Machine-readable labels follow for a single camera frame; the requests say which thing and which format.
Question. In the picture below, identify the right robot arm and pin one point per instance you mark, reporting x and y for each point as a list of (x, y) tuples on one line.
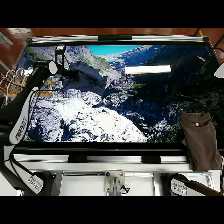
[(178, 187)]

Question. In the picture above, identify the brown garment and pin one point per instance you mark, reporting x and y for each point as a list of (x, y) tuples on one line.
[(200, 141)]

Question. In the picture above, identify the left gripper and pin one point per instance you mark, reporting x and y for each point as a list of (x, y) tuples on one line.
[(70, 74)]

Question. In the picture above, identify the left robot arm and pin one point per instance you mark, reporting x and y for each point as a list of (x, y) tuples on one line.
[(18, 111)]

